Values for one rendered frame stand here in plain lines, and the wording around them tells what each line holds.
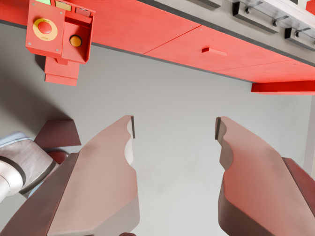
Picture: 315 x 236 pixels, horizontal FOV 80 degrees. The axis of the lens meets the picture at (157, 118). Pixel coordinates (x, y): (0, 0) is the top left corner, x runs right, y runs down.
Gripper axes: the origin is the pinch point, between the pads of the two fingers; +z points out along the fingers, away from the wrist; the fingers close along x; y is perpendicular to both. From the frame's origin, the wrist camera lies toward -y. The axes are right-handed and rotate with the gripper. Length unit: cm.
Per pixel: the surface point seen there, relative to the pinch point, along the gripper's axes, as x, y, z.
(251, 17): 38, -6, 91
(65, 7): -35, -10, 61
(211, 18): 18, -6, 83
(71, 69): -66, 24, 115
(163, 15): -3, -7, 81
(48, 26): -40, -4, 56
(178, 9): 3, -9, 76
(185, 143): 18, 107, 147
